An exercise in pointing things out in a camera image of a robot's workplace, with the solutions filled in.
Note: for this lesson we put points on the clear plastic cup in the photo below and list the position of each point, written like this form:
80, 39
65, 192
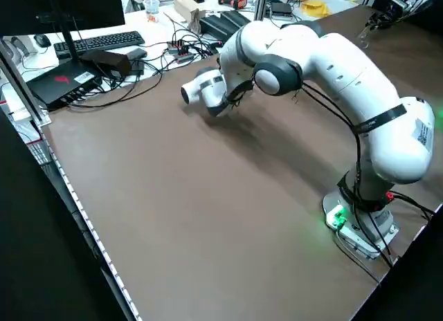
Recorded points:
152, 11

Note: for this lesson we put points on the small black power adapter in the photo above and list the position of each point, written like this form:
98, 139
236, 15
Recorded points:
136, 53

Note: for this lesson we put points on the light wooden box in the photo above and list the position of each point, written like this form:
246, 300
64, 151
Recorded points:
183, 6

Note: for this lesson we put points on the black laptop with red logo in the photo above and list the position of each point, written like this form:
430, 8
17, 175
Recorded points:
59, 85

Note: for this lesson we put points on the yellow fabric bag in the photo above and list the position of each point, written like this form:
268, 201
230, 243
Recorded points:
315, 8

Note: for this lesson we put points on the small black box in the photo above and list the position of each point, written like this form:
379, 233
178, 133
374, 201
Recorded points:
280, 8

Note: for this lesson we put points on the black power brick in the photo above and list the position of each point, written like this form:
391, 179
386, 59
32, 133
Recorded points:
110, 61

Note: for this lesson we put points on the black computer mouse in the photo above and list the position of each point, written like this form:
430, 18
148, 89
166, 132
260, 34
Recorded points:
42, 40

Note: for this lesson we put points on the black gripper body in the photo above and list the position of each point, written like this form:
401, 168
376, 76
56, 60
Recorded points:
387, 18

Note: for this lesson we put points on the aluminium profile post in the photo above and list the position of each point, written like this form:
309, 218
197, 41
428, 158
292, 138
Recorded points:
261, 4

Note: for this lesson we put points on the red and black hand tool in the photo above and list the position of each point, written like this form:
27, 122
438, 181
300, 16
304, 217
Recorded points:
235, 2

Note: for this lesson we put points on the clear glass conical flask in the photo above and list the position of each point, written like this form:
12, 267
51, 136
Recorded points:
364, 41

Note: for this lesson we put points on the black computer monitor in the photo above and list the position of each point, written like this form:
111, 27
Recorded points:
69, 6

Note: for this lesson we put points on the black keyboard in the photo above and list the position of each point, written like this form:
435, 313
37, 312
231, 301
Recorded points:
104, 41

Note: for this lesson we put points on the grey usb hub red plugs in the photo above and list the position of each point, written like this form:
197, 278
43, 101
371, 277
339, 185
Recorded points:
180, 51

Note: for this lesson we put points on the aluminium corner post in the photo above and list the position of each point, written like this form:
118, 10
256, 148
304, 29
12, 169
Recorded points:
20, 82

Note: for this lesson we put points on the black stepped boxes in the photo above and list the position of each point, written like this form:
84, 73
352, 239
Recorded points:
218, 23

